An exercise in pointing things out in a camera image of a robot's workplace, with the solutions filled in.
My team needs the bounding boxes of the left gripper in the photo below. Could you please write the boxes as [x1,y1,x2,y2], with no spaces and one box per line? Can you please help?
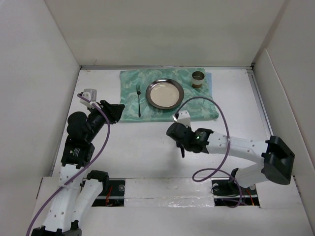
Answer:
[85,100,124,142]

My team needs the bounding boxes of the silver table knife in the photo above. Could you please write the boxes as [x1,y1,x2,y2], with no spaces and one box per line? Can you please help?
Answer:
[167,121,187,158]

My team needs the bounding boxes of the silver fork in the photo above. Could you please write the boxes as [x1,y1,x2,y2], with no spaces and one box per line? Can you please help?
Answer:
[136,85,141,118]

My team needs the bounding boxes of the green patterned cloth placemat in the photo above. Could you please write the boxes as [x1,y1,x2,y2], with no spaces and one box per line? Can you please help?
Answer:
[119,67,220,122]

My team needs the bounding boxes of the metal plate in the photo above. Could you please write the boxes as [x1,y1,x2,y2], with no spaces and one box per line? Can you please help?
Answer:
[146,79,185,110]

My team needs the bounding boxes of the metal cup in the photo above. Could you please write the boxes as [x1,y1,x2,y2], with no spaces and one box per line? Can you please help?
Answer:
[191,71,205,89]

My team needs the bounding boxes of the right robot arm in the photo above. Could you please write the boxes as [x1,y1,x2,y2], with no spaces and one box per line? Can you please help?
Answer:
[166,123,295,194]

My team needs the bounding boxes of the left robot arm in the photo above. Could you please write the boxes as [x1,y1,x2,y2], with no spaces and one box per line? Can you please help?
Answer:
[27,100,125,236]

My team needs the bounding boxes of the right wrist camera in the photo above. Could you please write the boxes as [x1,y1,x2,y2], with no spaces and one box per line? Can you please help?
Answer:
[173,110,191,127]

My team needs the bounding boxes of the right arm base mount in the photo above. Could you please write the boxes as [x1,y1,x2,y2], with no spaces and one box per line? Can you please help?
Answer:
[211,178,260,207]

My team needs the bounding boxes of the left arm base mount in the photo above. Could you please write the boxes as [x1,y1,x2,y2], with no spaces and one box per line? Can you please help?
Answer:
[92,178,126,207]

